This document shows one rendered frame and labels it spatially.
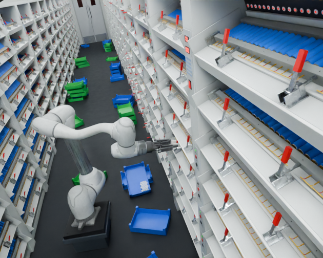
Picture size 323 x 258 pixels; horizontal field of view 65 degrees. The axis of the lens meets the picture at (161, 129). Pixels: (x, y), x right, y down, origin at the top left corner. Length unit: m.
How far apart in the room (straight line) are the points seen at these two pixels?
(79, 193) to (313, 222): 1.62
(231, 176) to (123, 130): 0.71
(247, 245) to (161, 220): 1.36
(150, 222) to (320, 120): 1.92
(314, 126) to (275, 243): 0.38
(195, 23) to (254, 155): 0.44
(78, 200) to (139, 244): 0.59
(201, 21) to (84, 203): 1.50
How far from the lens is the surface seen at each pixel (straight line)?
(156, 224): 2.21
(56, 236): 2.45
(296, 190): 0.59
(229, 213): 1.02
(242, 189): 0.84
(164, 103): 1.67
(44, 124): 1.75
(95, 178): 2.05
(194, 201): 1.58
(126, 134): 1.40
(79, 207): 1.97
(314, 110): 0.47
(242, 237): 0.97
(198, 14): 0.85
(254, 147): 0.69
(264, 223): 0.77
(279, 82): 0.56
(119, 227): 2.28
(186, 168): 1.52
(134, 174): 2.55
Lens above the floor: 1.71
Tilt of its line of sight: 30 degrees down
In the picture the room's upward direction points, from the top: 9 degrees counter-clockwise
